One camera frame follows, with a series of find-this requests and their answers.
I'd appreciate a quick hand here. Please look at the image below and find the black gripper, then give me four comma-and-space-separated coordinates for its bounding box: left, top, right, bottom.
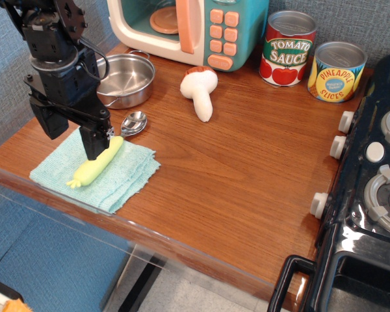
25, 48, 111, 161

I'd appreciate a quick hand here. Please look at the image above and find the small stainless steel pot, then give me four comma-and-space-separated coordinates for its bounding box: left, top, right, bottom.
97, 50, 155, 110

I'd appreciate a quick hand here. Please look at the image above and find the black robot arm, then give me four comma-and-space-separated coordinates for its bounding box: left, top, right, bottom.
0, 1, 114, 160

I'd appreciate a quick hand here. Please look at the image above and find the plush white brown mushroom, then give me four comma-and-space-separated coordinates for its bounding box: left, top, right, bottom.
180, 66, 218, 122

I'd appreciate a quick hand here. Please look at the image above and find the light teal folded cloth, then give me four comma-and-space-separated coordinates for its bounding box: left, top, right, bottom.
29, 129, 161, 213

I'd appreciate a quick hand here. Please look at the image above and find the clear acrylic table guard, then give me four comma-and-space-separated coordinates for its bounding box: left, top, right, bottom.
0, 168, 276, 311

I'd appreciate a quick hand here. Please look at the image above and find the orange microwave turntable plate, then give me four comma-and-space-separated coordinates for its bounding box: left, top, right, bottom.
149, 6, 178, 34

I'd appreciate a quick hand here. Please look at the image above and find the teal toy microwave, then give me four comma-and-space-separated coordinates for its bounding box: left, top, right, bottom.
107, 1, 268, 72

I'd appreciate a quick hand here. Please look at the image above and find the orange fuzzy object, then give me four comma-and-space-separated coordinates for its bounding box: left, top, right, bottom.
1, 299, 32, 312

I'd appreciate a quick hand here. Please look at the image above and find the tomato sauce can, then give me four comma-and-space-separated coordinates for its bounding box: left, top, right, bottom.
259, 10, 317, 86

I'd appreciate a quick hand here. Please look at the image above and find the white stove knob lower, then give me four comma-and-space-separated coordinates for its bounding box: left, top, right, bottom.
310, 192, 328, 219

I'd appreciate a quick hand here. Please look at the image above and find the white stove knob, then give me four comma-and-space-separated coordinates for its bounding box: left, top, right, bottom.
338, 110, 354, 134
330, 136, 346, 160
310, 192, 328, 219

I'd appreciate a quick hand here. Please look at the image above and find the white stove knob middle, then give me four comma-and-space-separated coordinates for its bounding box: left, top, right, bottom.
330, 136, 346, 160

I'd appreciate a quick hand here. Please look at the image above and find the pineapple slices can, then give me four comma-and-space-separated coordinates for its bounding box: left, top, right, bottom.
307, 42, 367, 103

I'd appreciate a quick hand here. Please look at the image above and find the white stove knob upper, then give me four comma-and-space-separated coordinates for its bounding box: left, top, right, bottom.
338, 110, 354, 134

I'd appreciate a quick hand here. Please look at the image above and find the black toy stove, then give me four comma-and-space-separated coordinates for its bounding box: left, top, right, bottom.
268, 55, 390, 311

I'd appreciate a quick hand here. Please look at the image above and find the spoon with yellow-green handle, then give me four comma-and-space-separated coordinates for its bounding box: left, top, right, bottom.
66, 111, 148, 189

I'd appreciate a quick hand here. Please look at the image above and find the black table leg frame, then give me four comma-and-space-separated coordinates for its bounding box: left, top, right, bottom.
118, 256, 165, 312

